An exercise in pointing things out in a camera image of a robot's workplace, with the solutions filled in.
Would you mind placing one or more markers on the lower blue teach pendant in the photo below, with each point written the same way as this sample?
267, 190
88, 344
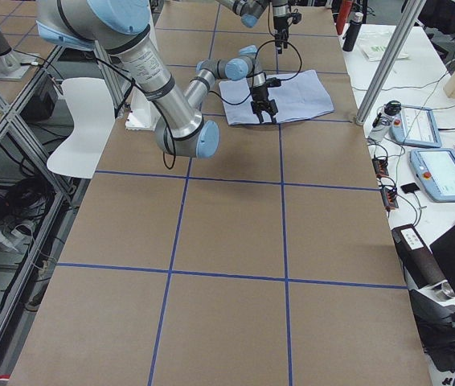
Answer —
435, 172

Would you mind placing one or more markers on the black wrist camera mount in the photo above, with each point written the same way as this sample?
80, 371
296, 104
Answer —
294, 17
272, 82

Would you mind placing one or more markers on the blue teach pendant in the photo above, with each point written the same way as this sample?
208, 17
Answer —
416, 127
435, 172

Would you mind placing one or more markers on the aluminium frame post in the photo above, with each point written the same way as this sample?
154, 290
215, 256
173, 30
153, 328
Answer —
398, 39

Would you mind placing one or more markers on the orange circuit board lower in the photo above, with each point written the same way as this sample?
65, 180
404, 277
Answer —
389, 198

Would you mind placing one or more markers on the white paper green print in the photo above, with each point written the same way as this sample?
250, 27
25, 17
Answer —
373, 44

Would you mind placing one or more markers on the light blue striped shirt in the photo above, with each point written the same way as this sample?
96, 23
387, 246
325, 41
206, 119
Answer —
299, 98

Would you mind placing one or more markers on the black water bottle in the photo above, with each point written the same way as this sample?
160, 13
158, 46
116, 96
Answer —
352, 32

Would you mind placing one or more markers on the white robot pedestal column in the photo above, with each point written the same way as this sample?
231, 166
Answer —
143, 115

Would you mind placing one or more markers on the red cylinder bottle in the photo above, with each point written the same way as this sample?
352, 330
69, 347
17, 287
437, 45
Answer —
343, 14

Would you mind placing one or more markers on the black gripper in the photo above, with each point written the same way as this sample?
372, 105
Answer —
259, 94
278, 24

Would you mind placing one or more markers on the white chair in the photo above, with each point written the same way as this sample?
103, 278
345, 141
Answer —
92, 110

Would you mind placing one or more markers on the upper blue teach pendant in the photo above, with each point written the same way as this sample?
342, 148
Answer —
416, 127

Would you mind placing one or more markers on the orange circuit board upper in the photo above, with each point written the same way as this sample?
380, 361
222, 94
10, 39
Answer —
380, 167

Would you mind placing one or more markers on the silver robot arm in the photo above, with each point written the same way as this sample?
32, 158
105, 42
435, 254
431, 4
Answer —
122, 28
251, 11

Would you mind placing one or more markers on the orange circuit board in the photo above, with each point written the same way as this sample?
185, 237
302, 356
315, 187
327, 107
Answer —
389, 198
380, 167

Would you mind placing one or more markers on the black smartphone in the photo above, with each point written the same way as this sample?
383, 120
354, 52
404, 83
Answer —
409, 188

